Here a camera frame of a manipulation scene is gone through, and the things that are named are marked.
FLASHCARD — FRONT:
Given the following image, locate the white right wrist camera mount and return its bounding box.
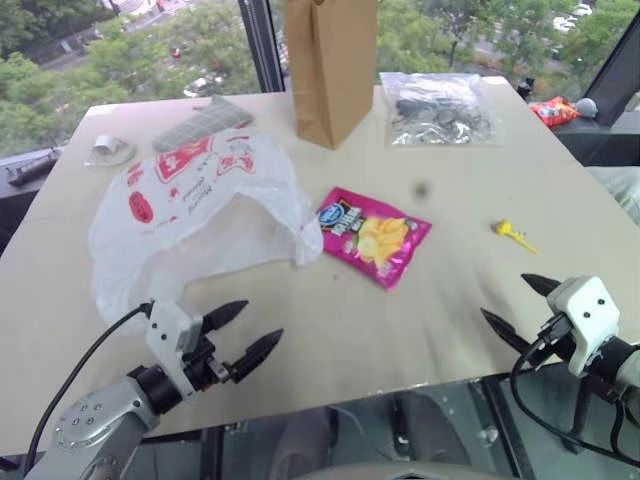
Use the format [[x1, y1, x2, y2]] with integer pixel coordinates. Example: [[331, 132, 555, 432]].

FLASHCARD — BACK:
[[545, 275, 622, 378]]

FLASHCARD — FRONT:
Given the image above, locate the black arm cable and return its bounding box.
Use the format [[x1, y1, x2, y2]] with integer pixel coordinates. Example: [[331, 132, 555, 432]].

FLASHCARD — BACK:
[[22, 301, 154, 472], [509, 323, 640, 457]]

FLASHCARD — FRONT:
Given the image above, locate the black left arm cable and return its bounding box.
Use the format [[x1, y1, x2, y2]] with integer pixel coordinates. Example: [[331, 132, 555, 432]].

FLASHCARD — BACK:
[[22, 301, 154, 472]]

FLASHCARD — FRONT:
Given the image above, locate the white tape roll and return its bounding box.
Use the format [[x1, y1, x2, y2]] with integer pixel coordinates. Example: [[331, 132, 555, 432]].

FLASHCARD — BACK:
[[92, 133, 127, 158]]

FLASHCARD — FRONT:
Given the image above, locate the red snack packet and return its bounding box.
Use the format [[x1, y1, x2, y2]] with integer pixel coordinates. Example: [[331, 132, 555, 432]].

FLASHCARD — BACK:
[[528, 96, 584, 133]]

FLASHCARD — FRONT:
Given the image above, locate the white red-printed plastic bag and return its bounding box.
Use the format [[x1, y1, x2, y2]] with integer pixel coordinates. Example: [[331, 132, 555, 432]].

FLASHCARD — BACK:
[[87, 126, 326, 335]]

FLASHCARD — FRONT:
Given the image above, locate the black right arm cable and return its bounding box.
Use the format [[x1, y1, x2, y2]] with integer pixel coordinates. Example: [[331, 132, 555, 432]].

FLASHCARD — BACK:
[[509, 323, 640, 457]]

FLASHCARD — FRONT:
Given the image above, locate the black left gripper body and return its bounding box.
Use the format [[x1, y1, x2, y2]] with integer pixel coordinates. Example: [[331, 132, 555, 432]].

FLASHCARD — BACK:
[[181, 335, 242, 397]]

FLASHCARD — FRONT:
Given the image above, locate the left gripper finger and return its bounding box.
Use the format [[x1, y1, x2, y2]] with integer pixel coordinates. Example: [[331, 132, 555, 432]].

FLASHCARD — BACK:
[[201, 299, 250, 333], [230, 327, 285, 383]]

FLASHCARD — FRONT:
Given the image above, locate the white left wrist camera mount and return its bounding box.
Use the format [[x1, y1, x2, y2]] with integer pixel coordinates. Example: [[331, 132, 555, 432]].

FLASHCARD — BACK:
[[144, 299, 206, 401]]

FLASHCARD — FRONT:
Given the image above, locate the grey round object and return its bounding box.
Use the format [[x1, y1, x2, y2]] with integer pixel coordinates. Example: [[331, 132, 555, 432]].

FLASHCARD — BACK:
[[574, 96, 600, 120]]

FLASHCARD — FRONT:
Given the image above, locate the brown paper bag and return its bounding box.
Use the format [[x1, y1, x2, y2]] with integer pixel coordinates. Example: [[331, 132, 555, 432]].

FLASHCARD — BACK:
[[282, 0, 379, 151]]

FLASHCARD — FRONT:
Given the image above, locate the black long tool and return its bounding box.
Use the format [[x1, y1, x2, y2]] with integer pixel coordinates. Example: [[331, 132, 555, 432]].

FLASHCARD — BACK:
[[5, 146, 67, 189]]

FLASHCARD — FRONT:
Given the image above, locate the small yellow plastic piece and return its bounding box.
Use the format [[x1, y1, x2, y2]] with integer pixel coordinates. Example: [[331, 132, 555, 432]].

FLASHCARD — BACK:
[[491, 218, 543, 258]]

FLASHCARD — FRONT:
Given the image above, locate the pink potato chips packet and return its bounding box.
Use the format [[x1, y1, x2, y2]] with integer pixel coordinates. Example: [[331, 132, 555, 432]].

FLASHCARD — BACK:
[[315, 185, 434, 293]]

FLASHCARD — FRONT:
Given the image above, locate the grey patterned cloth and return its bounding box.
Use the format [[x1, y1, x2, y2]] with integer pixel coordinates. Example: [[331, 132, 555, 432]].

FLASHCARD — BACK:
[[150, 94, 257, 154]]

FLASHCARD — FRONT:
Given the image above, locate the clear zip bag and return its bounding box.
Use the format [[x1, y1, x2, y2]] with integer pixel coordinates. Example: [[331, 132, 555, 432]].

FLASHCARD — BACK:
[[377, 70, 507, 149]]

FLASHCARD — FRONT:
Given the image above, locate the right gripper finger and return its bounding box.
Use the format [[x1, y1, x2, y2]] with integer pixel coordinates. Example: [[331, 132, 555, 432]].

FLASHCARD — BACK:
[[479, 307, 533, 358], [520, 272, 562, 301]]

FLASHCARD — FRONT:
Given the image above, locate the black window frame post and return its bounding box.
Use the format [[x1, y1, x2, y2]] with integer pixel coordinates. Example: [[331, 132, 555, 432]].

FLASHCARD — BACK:
[[236, 0, 287, 94]]

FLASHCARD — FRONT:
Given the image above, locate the black slanted window frame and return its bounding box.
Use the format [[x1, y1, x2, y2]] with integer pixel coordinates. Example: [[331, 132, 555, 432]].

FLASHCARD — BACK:
[[581, 43, 640, 132]]

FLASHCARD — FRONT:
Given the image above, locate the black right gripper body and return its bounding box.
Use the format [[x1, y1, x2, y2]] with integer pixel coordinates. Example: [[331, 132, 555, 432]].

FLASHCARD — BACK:
[[524, 311, 571, 370]]

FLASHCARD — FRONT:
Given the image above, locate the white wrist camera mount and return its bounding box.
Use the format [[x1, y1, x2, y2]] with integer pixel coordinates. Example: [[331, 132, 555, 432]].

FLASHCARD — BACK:
[[545, 275, 622, 378], [144, 299, 206, 401]]

